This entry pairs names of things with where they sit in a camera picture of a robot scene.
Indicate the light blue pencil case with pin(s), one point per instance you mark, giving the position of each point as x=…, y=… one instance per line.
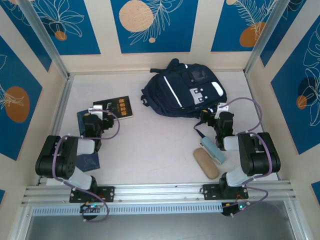
x=212, y=148

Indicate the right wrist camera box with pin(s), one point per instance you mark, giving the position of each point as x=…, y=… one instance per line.
x=222, y=108

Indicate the grey metal shelf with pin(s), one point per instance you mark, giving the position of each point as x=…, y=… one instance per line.
x=160, y=228

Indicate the right aluminium table rail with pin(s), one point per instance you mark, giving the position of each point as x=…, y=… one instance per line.
x=252, y=95

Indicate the black book gold text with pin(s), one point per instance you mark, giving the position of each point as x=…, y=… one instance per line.
x=120, y=105

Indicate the right aluminium frame post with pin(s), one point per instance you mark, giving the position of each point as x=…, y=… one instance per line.
x=262, y=35

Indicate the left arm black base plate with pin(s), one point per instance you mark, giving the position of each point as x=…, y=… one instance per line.
x=110, y=193

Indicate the navy blue backpack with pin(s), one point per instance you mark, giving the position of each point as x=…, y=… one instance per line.
x=175, y=82

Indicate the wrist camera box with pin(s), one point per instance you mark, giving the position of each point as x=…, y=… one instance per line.
x=222, y=108
x=96, y=110

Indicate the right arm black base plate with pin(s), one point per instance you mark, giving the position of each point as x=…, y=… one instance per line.
x=210, y=191

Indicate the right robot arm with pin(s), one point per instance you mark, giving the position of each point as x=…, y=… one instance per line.
x=260, y=155

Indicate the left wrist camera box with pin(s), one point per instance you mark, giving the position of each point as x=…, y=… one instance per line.
x=96, y=110

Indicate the left aluminium table rail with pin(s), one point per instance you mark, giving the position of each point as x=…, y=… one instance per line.
x=62, y=105

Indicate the beige glasses case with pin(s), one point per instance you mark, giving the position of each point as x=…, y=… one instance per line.
x=206, y=163

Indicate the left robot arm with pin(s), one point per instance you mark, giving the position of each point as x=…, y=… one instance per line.
x=65, y=160

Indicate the blue floral wall panel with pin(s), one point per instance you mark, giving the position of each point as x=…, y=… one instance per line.
x=316, y=190
x=175, y=37
x=22, y=20
x=287, y=112
x=225, y=30
x=280, y=30
x=82, y=37
x=15, y=137
x=2, y=197

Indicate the aluminium frame post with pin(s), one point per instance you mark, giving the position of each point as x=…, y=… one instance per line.
x=262, y=35
x=42, y=32

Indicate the navy blue notebook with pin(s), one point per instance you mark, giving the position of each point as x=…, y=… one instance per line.
x=87, y=162

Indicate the left aluminium frame post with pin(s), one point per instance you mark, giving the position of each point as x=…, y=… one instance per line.
x=42, y=32

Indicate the aluminium table rail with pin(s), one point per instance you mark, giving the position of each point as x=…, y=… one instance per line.
x=62, y=105
x=252, y=95

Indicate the aluminium mounting rail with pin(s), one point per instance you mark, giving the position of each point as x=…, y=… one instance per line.
x=160, y=191

